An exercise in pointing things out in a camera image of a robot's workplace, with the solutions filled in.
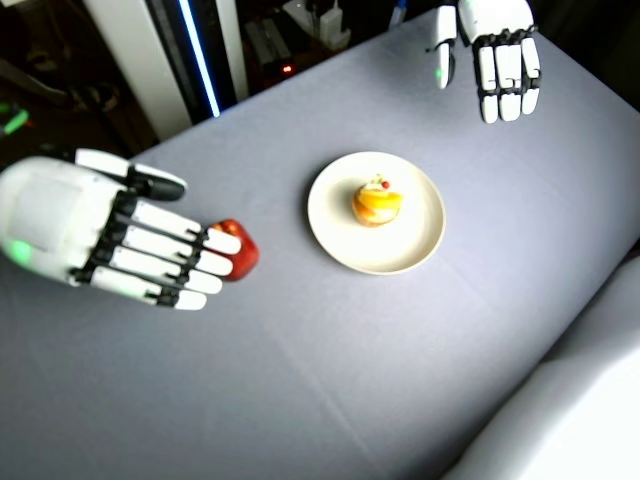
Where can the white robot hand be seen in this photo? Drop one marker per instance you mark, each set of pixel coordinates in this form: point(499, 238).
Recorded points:
point(507, 65)
point(55, 215)

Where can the orange fruit pastry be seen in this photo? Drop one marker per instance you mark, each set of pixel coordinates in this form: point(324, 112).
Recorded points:
point(376, 202)

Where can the red toy apple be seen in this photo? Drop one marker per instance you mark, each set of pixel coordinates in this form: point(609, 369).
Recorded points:
point(247, 255)

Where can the cream round plate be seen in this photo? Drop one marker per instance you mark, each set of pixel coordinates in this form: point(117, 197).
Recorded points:
point(405, 240)

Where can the white pillar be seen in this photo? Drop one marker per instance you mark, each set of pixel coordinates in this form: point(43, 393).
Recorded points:
point(135, 60)

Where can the white power adapter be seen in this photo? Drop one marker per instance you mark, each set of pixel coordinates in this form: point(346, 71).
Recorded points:
point(332, 25)

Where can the blue light strip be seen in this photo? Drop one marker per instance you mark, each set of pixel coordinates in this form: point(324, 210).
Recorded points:
point(200, 60)

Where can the black device with red light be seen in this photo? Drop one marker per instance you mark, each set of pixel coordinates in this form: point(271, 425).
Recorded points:
point(280, 55)

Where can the grey table cloth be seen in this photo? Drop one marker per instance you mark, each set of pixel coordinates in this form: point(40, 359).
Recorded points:
point(300, 375)

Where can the white rounded robot shell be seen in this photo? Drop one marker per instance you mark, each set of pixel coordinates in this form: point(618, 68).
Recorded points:
point(575, 400)

